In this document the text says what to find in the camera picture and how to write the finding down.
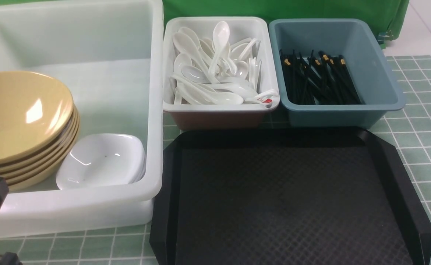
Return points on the white square sauce dish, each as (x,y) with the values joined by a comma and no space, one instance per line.
(102,160)

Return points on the yellow noodle bowl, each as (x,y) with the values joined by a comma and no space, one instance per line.
(34,108)

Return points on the white ceramic soup spoon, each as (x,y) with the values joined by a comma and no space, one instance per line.
(220,38)

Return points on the white brown spoon bin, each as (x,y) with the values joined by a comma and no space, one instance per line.
(197,117)

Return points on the white spoon with red label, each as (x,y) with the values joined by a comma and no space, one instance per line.
(265,99)

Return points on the white spoons pile in bin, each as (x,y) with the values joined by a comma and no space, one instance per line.
(236,76)

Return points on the black plastic serving tray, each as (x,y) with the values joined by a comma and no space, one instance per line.
(285,196)

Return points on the black chopsticks pile in bin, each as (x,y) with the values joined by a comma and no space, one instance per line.
(322,80)

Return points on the large white plastic tub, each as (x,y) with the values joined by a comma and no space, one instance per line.
(110,55)

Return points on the blue plastic chopstick bin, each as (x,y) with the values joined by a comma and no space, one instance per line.
(371,73)

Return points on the green checkered table mat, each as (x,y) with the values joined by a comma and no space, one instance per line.
(408,129)

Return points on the green backdrop cloth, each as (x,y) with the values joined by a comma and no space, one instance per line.
(379,15)

